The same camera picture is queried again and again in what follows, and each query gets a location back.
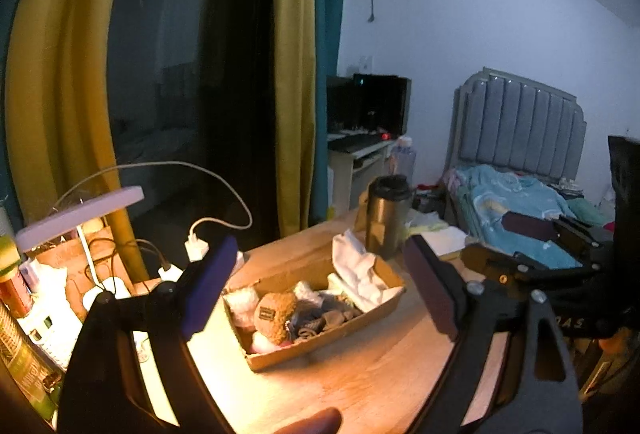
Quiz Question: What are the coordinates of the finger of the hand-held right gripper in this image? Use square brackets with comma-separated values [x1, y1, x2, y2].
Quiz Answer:
[460, 243, 601, 290]
[502, 211, 601, 247]

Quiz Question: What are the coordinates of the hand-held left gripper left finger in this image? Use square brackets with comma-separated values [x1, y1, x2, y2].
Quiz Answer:
[56, 234, 240, 434]

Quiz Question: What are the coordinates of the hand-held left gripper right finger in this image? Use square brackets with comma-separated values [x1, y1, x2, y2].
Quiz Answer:
[403, 234, 586, 434]

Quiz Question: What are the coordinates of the brown fuzzy pouch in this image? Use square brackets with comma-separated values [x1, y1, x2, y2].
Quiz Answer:
[252, 293, 298, 345]

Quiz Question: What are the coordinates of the white cloth with green print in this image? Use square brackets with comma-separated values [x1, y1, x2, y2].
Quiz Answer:
[327, 229, 393, 310]

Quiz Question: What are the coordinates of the pink plush item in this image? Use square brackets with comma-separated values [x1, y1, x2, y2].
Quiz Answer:
[251, 331, 292, 356]

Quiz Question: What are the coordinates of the grey patterned sock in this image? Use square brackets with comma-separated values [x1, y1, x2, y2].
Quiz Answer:
[290, 291, 363, 343]

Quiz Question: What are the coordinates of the brown cardboard box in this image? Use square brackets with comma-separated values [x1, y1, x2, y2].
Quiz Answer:
[222, 244, 406, 371]

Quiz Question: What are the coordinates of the person's left hand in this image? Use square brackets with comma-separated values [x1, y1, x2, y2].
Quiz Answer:
[272, 406, 343, 434]

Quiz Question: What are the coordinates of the blue printed blanket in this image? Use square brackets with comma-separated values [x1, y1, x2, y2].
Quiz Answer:
[452, 164, 596, 270]

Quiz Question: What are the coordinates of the white charger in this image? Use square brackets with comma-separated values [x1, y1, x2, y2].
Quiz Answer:
[185, 237, 210, 263]
[159, 264, 185, 286]

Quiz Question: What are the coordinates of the teal cloth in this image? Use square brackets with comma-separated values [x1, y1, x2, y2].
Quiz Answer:
[570, 197, 609, 228]

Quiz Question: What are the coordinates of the yellow tissue pack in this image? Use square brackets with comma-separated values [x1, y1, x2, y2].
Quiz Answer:
[407, 211, 481, 258]

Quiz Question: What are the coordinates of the steel tumbler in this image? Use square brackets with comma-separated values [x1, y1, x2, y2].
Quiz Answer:
[365, 175, 416, 260]

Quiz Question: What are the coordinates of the grey padded headboard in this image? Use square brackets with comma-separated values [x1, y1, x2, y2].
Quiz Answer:
[445, 68, 587, 195]

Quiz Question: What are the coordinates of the clear plastic water bottle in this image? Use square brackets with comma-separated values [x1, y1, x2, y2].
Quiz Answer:
[389, 137, 417, 186]

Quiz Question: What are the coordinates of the white computer desk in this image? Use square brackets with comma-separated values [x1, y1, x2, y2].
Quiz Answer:
[327, 137, 397, 221]

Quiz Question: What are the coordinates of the white desk lamp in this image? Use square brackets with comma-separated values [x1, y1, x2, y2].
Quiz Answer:
[15, 185, 145, 320]

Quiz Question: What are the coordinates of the brown paper bag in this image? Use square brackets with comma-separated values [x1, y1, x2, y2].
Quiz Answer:
[37, 227, 151, 320]

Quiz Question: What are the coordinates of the white crumpled plastic bag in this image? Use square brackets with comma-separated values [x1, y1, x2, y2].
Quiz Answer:
[25, 259, 69, 296]

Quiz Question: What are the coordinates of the white plastic basket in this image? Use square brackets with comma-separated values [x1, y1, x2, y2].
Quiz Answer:
[20, 299, 83, 372]

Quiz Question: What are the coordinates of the black monitor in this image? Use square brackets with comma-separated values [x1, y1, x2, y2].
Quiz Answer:
[327, 73, 412, 137]

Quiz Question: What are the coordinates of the red cylindrical can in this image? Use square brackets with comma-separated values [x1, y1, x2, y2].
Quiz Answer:
[0, 264, 34, 320]

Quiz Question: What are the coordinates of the green spray can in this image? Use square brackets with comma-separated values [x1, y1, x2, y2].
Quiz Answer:
[0, 304, 58, 417]

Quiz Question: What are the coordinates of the yellow curtain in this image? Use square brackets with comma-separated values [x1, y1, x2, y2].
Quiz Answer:
[274, 0, 317, 237]
[5, 0, 151, 280]

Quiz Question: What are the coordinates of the teal curtain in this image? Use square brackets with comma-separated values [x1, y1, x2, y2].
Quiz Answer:
[310, 0, 348, 225]

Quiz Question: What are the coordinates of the black cable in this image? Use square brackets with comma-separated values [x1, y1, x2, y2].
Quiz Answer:
[85, 238, 173, 285]

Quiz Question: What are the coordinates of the white cable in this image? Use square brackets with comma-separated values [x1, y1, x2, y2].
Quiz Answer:
[52, 161, 253, 245]

